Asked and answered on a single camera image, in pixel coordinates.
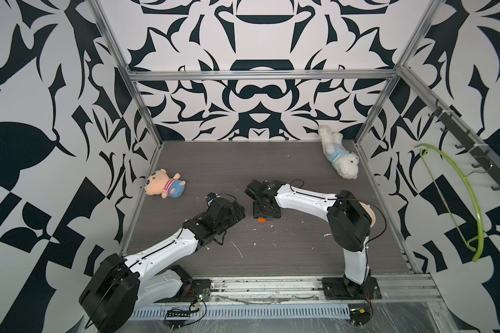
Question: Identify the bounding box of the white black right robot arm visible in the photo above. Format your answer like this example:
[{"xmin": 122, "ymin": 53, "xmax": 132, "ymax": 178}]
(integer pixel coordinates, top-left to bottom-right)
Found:
[{"xmin": 244, "ymin": 180, "xmax": 373, "ymax": 286}]

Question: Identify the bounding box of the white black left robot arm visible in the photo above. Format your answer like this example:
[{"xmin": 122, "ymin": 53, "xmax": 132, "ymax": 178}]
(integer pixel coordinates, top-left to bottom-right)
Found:
[{"xmin": 79, "ymin": 193, "xmax": 245, "ymax": 332}]

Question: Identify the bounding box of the pink plush pig toy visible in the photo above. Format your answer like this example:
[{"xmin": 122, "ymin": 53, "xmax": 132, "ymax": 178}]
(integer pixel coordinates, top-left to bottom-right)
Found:
[{"xmin": 144, "ymin": 169, "xmax": 186, "ymax": 198}]

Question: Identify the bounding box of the white plush dog blue shirt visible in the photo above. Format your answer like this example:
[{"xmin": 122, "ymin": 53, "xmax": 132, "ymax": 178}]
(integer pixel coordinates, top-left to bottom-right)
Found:
[{"xmin": 318, "ymin": 126, "xmax": 359, "ymax": 180}]

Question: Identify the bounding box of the green plastic hoop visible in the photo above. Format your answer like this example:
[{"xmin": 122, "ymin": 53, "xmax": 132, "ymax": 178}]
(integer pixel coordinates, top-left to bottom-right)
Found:
[{"xmin": 414, "ymin": 143, "xmax": 485, "ymax": 263}]

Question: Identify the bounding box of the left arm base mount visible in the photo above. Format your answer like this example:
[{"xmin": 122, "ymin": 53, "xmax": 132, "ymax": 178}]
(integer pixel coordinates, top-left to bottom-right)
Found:
[{"xmin": 158, "ymin": 265, "xmax": 212, "ymax": 302}]

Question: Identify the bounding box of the white slotted cable duct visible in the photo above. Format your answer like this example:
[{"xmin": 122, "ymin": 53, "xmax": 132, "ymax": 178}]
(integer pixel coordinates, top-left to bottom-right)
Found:
[{"xmin": 130, "ymin": 304, "xmax": 351, "ymax": 321}]

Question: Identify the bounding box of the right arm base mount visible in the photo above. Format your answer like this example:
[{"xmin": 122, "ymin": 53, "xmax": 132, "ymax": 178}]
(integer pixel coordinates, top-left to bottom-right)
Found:
[{"xmin": 322, "ymin": 275, "xmax": 382, "ymax": 301}]

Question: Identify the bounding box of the black wall hook rack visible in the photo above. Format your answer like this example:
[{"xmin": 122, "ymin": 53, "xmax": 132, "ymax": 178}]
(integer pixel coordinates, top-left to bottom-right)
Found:
[{"xmin": 428, "ymin": 100, "xmax": 500, "ymax": 191}]

